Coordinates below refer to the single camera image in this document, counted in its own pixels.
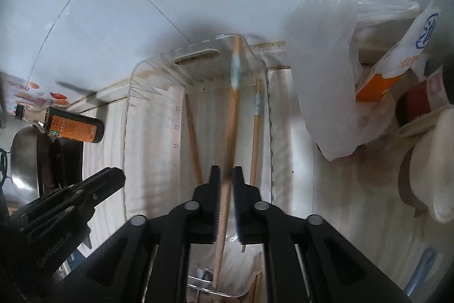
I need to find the orange and white packet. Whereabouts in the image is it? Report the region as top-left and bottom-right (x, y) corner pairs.
(356, 1), (442, 103)

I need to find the blue plastic handle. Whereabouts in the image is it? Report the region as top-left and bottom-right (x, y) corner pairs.
(404, 248), (438, 297)

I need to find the white lidded bowl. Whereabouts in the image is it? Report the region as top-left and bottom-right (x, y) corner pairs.
(397, 108), (454, 223)

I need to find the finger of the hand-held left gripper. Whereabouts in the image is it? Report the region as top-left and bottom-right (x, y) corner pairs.
(53, 166), (127, 216)

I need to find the red jar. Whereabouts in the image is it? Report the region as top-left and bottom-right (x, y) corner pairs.
(395, 65), (448, 127)

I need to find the translucent plastic bag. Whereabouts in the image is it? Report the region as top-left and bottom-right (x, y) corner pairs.
(285, 0), (360, 162)

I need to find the clear plastic tray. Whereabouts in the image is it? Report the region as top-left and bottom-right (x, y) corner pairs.
(121, 34), (286, 298)

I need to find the wooden chopstick with pale band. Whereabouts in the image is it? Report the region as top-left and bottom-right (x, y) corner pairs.
(212, 36), (242, 290)
(242, 79), (262, 253)

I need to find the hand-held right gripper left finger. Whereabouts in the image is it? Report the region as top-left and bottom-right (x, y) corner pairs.
(53, 165), (221, 303)

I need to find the stainless steel wok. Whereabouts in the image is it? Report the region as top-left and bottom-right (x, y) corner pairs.
(8, 126), (54, 205)

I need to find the dark sauce bottle orange label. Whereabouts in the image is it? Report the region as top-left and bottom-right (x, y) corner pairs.
(14, 104), (106, 144)

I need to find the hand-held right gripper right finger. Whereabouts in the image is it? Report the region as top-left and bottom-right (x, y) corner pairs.
(232, 166), (412, 303)

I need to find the white plastic bag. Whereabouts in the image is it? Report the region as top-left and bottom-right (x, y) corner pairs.
(349, 0), (421, 147)

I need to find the printed wall sticker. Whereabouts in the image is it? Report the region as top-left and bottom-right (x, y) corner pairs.
(0, 72), (70, 109)

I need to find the plain wooden chopstick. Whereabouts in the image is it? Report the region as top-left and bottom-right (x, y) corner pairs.
(184, 94), (203, 185)

